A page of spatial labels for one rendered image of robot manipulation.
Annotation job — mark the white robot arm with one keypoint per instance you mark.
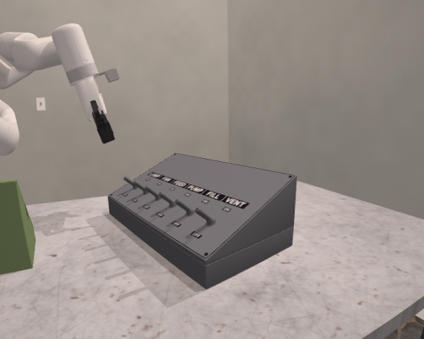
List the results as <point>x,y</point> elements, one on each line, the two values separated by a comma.
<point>67,46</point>

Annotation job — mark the grey switch console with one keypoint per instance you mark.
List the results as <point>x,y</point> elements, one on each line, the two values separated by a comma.
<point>246,214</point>

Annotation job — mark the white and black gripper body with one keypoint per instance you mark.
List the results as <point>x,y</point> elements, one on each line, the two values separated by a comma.
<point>88,90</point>

